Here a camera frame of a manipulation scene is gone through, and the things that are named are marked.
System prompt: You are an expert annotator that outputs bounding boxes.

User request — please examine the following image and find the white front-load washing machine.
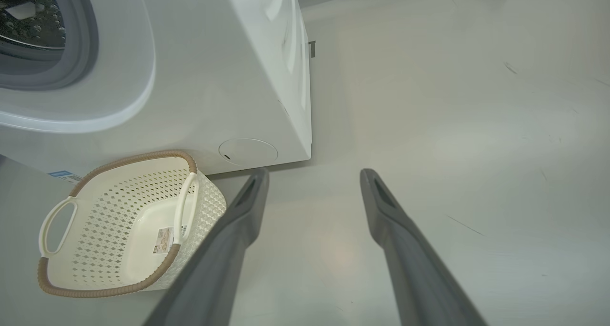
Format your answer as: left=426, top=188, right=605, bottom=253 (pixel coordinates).
left=0, top=0, right=313, bottom=179

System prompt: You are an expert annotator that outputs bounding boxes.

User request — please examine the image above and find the round drain filter cover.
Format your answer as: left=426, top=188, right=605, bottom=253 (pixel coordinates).
left=218, top=138, right=278, bottom=167

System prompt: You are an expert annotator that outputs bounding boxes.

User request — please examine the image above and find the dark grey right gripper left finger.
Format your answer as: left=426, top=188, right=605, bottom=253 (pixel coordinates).
left=143, top=169, right=270, bottom=326

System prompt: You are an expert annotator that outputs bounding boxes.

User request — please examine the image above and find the basket product label sticker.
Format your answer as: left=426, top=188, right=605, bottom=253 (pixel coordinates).
left=152, top=227, right=174, bottom=255

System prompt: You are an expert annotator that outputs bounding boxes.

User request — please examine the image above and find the washing machine drum opening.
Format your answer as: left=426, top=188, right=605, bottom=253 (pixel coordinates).
left=0, top=0, right=66, bottom=49

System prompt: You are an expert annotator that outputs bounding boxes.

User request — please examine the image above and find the blue energy label sticker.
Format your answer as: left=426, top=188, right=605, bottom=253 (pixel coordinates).
left=48, top=170, right=84, bottom=183

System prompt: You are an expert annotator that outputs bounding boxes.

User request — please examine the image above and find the cream perforated laundry basket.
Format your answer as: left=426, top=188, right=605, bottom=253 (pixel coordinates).
left=38, top=150, right=227, bottom=298

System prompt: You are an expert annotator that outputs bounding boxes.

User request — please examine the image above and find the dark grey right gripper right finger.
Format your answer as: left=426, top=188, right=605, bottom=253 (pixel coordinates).
left=360, top=169, right=489, bottom=326

